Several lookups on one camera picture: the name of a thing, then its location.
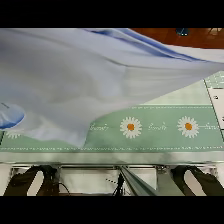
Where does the light blue shirt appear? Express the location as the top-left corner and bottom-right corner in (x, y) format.
(0, 27), (224, 148)

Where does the silver frame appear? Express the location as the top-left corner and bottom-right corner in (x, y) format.
(0, 151), (224, 197)

